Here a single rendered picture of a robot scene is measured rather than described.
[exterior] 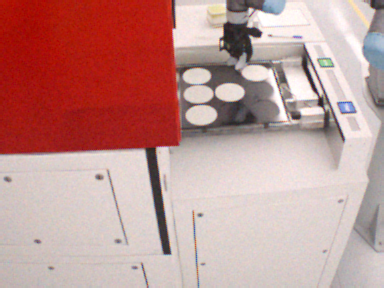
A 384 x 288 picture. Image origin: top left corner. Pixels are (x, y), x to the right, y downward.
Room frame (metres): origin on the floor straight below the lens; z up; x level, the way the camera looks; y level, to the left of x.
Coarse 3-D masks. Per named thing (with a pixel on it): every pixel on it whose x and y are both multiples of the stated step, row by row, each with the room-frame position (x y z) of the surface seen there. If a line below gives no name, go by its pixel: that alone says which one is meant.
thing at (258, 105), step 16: (256, 64) 1.47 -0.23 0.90; (208, 80) 1.38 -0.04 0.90; (224, 80) 1.37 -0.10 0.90; (240, 80) 1.37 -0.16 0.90; (256, 80) 1.36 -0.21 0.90; (272, 80) 1.36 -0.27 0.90; (256, 96) 1.27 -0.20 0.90; (272, 96) 1.27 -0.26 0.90; (224, 112) 1.20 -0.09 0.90; (240, 112) 1.19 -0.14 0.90; (256, 112) 1.19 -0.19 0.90; (272, 112) 1.18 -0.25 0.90; (192, 128) 1.13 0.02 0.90
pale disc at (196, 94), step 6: (186, 90) 1.32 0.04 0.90; (192, 90) 1.32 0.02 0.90; (198, 90) 1.32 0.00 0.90; (204, 90) 1.32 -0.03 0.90; (210, 90) 1.32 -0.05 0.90; (186, 96) 1.29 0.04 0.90; (192, 96) 1.29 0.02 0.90; (198, 96) 1.29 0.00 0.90; (204, 96) 1.29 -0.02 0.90; (210, 96) 1.28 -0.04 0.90; (192, 102) 1.26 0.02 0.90; (198, 102) 1.26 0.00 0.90; (204, 102) 1.25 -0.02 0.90
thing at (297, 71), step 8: (288, 72) 1.44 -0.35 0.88; (296, 72) 1.44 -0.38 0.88; (304, 72) 1.43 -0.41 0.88; (288, 80) 1.39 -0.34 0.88; (296, 80) 1.38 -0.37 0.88; (304, 80) 1.38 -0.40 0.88; (288, 88) 1.36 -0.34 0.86; (296, 88) 1.34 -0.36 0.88; (304, 88) 1.33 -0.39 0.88; (320, 120) 1.15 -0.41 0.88; (304, 128) 1.15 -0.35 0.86; (312, 128) 1.15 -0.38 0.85
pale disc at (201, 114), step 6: (192, 108) 1.22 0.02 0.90; (198, 108) 1.22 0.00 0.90; (204, 108) 1.22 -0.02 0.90; (210, 108) 1.22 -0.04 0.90; (186, 114) 1.19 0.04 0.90; (192, 114) 1.19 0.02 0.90; (198, 114) 1.19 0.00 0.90; (204, 114) 1.19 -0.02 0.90; (210, 114) 1.19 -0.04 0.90; (192, 120) 1.16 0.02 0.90; (198, 120) 1.16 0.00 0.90; (204, 120) 1.16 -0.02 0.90; (210, 120) 1.16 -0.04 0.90
